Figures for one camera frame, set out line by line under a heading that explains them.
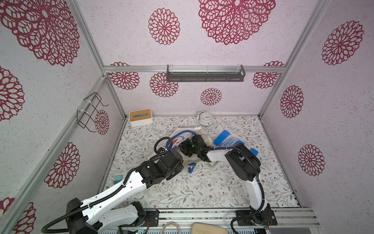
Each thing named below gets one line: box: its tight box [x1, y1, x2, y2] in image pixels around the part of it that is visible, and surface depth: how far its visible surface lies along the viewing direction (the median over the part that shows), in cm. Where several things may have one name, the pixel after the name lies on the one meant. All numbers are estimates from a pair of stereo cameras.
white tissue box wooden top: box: [128, 108, 154, 127], surface depth 118 cm
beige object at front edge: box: [190, 222, 229, 234], surface depth 69 cm
